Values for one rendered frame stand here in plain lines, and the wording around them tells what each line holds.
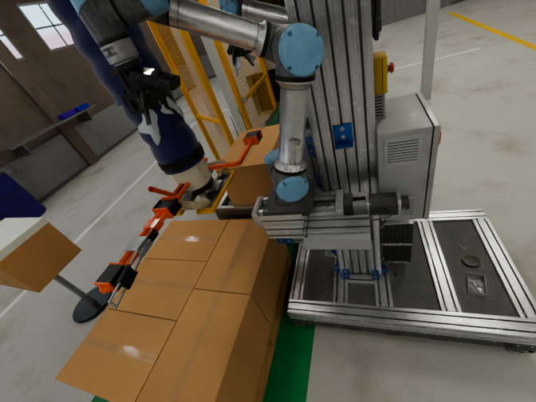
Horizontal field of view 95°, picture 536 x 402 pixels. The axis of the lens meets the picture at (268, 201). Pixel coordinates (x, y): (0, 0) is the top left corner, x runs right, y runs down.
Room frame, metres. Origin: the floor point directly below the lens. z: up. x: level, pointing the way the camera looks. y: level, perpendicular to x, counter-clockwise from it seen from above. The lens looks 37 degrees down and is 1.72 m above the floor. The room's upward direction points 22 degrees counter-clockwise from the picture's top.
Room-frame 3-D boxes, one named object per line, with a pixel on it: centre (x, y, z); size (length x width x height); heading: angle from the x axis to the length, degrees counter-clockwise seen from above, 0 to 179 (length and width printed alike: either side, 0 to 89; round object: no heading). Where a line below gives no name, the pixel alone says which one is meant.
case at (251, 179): (1.78, -0.05, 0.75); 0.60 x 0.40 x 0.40; 153
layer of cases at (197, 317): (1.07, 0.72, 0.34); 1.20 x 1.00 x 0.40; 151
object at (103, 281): (0.65, 0.59, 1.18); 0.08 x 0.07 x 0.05; 153
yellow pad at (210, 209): (1.14, 0.23, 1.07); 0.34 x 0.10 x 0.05; 153
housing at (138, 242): (0.77, 0.53, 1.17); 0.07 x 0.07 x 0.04; 63
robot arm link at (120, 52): (0.77, 0.20, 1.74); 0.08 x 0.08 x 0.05
